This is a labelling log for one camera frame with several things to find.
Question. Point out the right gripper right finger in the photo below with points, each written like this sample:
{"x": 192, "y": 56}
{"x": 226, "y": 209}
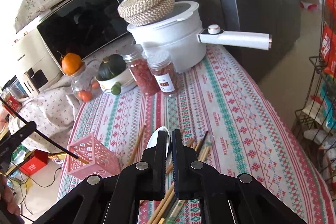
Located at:
{"x": 222, "y": 198}

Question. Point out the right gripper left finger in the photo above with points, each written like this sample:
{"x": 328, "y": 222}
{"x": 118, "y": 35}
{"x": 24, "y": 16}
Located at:
{"x": 114, "y": 199}

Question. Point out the black chopstick gold tip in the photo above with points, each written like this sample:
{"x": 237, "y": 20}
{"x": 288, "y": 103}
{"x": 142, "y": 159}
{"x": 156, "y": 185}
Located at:
{"x": 43, "y": 135}

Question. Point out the pink plastic utensil basket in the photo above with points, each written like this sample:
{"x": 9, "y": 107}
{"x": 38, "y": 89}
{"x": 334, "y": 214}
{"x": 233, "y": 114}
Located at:
{"x": 101, "y": 161}

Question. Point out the white plastic spoon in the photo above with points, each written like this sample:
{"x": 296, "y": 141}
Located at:
{"x": 154, "y": 137}

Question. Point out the bamboo chopstick pair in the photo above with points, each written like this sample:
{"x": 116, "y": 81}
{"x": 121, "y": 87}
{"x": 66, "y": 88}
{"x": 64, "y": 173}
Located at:
{"x": 157, "y": 215}

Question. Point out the person's left hand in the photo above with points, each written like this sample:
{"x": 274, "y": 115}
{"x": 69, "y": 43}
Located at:
{"x": 8, "y": 196}

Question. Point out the red box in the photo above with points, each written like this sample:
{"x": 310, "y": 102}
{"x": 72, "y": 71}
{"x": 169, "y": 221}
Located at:
{"x": 35, "y": 162}

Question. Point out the red label seasoning jar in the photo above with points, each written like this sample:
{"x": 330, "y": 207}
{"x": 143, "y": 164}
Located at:
{"x": 12, "y": 103}

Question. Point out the wrapped disposable chopsticks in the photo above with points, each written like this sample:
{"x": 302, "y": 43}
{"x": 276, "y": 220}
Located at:
{"x": 175, "y": 211}

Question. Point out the clear black lid jar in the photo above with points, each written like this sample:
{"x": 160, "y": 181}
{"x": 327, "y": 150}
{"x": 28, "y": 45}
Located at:
{"x": 15, "y": 88}

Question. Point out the floral white table cloth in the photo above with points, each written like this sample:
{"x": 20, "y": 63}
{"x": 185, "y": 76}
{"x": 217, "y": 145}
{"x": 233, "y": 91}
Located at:
{"x": 55, "y": 109}

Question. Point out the cream air fryer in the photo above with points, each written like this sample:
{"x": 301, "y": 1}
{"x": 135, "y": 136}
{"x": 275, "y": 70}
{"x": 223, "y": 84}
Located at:
{"x": 35, "y": 68}

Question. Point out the glass jar with tomatoes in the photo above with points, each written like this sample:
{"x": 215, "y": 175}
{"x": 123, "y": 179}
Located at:
{"x": 84, "y": 85}

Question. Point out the orange tangerine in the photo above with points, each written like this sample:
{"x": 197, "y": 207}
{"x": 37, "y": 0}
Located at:
{"x": 71, "y": 63}

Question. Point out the jar of red goji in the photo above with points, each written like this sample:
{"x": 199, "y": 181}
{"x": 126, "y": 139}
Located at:
{"x": 136, "y": 61}

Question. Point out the dark green pumpkin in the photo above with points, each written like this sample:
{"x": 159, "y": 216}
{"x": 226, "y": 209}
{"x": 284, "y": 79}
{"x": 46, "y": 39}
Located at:
{"x": 110, "y": 67}

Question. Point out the black microwave oven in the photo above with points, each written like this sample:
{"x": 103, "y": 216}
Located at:
{"x": 81, "y": 27}

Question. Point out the labelled jar dried fruit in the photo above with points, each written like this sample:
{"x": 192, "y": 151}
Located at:
{"x": 163, "y": 70}

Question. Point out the white electric pot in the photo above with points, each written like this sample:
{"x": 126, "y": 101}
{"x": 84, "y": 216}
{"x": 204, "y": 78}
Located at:
{"x": 182, "y": 35}

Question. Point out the woven rattan basket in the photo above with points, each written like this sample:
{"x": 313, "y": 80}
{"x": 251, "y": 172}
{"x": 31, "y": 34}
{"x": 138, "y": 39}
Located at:
{"x": 144, "y": 12}

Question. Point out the black wire rack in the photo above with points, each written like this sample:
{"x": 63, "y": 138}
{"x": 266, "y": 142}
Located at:
{"x": 315, "y": 122}

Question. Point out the white bowl green handle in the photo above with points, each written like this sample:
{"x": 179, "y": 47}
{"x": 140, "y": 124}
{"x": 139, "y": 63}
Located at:
{"x": 120, "y": 84}

